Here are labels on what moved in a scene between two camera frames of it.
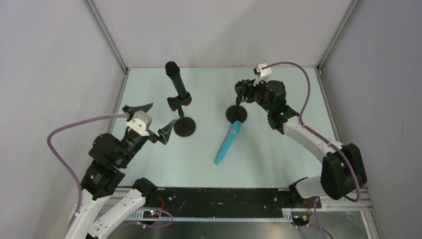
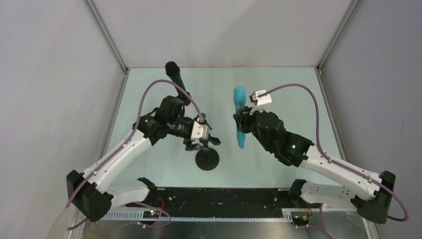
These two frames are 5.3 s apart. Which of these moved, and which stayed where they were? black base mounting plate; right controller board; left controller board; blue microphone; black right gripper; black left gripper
Moved: blue microphone; black left gripper; black right gripper
Stayed: black base mounting plate; right controller board; left controller board
